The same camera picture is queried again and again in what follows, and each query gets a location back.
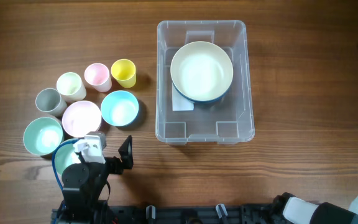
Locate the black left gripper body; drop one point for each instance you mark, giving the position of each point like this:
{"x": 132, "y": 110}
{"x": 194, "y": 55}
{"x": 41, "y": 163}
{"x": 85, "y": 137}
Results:
{"x": 115, "y": 163}

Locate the green bowl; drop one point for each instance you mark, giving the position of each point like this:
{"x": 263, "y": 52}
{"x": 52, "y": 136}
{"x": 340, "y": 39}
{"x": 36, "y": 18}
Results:
{"x": 65, "y": 157}
{"x": 42, "y": 136}

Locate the light blue bowl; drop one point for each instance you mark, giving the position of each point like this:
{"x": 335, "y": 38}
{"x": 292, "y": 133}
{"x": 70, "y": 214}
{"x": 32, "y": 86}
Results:
{"x": 119, "y": 108}

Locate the pink bowl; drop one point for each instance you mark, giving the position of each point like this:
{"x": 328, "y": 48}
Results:
{"x": 80, "y": 118}

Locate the grey cup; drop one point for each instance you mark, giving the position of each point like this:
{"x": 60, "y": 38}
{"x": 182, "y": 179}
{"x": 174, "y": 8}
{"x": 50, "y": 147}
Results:
{"x": 50, "y": 101}

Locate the large dark blue bowl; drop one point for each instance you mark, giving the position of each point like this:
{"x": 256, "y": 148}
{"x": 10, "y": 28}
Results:
{"x": 208, "y": 100}

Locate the clear plastic storage bin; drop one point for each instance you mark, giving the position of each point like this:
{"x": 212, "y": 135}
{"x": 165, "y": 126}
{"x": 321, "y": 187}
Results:
{"x": 227, "y": 121}

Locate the large cream bowl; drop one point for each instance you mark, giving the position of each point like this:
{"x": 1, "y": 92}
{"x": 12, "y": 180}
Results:
{"x": 201, "y": 70}

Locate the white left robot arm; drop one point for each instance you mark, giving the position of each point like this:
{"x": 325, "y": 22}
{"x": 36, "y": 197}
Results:
{"x": 83, "y": 182}

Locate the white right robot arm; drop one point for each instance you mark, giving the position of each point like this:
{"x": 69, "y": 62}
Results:
{"x": 295, "y": 210}

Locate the cream cup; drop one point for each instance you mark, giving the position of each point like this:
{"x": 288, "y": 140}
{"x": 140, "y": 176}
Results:
{"x": 71, "y": 87}

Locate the white paper label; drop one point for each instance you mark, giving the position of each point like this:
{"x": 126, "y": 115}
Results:
{"x": 179, "y": 102}

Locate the pink cup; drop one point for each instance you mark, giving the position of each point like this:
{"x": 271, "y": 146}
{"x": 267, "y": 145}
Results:
{"x": 98, "y": 76}

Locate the yellow cup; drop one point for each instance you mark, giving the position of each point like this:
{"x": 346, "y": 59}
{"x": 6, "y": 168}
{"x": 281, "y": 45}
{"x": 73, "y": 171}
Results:
{"x": 124, "y": 72}

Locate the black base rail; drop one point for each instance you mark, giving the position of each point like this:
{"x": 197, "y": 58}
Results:
{"x": 244, "y": 214}

